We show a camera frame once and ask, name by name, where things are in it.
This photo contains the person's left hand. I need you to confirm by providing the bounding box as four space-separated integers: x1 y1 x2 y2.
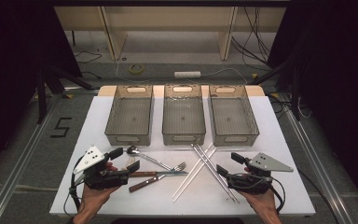
79 185 120 217

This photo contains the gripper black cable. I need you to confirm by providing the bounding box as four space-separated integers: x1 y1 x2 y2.
268 175 287 216
63 155 87 217

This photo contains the clear amber plastic spoon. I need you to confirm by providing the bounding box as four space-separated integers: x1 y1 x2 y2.
124 156 138 172

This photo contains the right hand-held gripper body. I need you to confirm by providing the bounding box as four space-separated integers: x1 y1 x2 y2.
226 152 295 196

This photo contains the aluminium floor rail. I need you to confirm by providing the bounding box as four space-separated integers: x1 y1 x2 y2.
279 92 355 224
0 92 60 224

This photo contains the white table cover sheet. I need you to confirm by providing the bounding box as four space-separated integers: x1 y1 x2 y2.
48 94 316 217

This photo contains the person's right hand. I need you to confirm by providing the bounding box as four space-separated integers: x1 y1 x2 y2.
237 186 281 215

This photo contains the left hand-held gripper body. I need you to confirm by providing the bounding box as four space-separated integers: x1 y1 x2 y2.
73 145 131 191

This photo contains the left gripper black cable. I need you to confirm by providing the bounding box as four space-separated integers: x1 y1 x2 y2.
63 155 87 217

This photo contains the smoky clear plastic bin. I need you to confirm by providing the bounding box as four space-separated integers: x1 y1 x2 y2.
103 84 155 147
208 84 260 147
161 84 207 147

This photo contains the metal chopstick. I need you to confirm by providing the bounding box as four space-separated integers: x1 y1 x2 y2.
190 143 237 203
194 143 241 204

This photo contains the white power strip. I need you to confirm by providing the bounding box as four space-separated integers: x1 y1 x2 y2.
173 71 201 79

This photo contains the bundle of black cables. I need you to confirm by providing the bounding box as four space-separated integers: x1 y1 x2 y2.
231 7 273 68

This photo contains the metal spoon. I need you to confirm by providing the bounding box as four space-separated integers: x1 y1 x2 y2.
126 145 172 172

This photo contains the wooden-handled table knife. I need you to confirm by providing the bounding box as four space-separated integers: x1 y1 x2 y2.
129 170 189 178

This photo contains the light wooden bench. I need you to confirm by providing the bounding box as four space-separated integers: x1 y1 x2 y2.
53 6 287 62

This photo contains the thin black floor cable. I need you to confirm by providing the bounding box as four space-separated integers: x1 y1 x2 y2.
74 50 103 80

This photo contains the thick black floor cable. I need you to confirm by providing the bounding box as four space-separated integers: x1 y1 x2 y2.
297 169 340 224

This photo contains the black curtain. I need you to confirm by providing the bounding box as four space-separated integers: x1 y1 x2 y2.
0 0 83 181
267 0 358 216

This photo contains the wooden-handled fork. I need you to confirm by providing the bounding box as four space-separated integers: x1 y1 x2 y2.
128 161 187 193

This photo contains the black metal stand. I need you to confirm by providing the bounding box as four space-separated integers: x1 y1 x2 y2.
248 59 302 120
35 64 94 124

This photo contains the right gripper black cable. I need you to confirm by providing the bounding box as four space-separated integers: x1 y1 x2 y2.
268 175 287 216

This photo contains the yellow tape roll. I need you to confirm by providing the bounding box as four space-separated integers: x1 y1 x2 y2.
129 63 145 76

